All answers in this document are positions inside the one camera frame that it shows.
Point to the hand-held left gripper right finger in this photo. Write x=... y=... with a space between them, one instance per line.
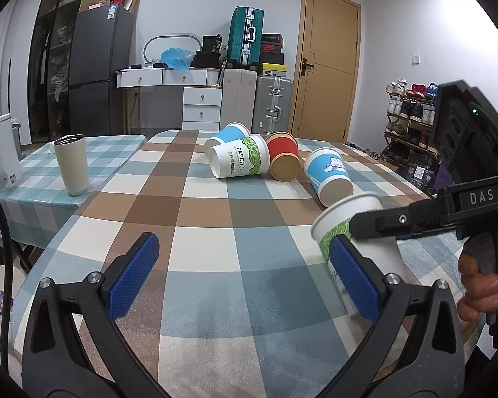
x=353 y=278

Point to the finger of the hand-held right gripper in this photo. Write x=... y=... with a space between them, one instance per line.
x=402 y=224

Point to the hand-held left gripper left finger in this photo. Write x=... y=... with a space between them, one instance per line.
x=133 y=273

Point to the white green-leaf paper cup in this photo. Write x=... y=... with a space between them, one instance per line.
x=240 y=156
x=377 y=253

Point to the blue cartoon-print paper cup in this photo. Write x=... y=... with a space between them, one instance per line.
x=328 y=174

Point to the red paper cup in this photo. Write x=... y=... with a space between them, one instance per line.
x=284 y=155

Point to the plain blue paper cup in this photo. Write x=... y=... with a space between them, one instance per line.
x=228 y=133

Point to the person's right hand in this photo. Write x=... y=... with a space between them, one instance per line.
x=479 y=294

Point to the purple bag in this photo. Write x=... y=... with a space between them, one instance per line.
x=443 y=178

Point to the wooden shoe rack with shoes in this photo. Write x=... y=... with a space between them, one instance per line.
x=411 y=124

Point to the brown blue checked tablecloth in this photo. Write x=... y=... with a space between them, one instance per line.
x=215 y=232

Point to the white round stool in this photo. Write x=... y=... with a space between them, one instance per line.
x=16 y=290

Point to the beige steel tumbler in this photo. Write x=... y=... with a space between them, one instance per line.
x=72 y=166

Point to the teal checked tablecloth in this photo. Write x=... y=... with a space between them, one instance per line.
x=29 y=190

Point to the wooden door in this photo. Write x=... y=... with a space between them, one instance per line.
x=328 y=62

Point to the silver suitcase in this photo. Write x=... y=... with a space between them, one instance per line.
x=274 y=103

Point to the white drawer cabinet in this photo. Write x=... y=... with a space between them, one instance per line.
x=202 y=110

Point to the white dressing desk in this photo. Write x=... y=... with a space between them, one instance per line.
x=149 y=78

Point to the yellow box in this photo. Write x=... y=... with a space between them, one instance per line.
x=273 y=69

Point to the beige suitcase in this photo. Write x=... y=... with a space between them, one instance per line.
x=238 y=99

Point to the dark grey refrigerator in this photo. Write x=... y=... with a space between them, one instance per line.
x=99 y=70

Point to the stack of dark shoe boxes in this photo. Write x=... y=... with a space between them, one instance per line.
x=272 y=49

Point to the blue plastic bag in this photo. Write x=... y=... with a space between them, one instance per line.
x=176 y=58

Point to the black bag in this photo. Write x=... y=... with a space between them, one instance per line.
x=207 y=52

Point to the oval mirror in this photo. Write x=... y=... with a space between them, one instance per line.
x=172 y=39

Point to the dark glass-door wardrobe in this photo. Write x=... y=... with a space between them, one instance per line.
x=54 y=49

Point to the teal suitcase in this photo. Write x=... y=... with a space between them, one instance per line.
x=242 y=37

